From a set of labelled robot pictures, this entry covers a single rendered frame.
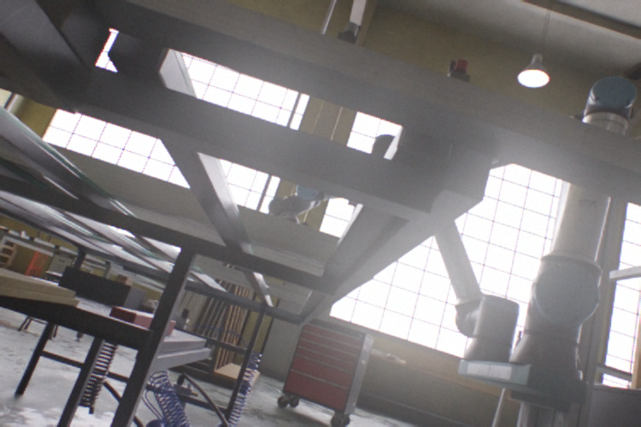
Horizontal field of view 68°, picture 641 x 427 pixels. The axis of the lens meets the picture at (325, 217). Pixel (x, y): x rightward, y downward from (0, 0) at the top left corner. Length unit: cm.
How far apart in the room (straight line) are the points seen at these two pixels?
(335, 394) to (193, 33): 492
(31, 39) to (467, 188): 28
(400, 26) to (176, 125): 1148
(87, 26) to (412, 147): 23
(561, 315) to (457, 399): 858
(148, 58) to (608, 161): 32
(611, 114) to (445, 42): 1038
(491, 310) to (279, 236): 107
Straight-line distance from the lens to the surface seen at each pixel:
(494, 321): 194
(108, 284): 223
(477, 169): 36
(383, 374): 945
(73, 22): 35
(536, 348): 150
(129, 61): 39
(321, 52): 31
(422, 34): 1181
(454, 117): 31
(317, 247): 111
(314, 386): 521
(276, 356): 876
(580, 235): 141
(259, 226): 112
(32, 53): 32
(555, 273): 134
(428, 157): 35
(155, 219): 160
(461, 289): 212
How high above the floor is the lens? 68
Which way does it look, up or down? 15 degrees up
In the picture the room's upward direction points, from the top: 18 degrees clockwise
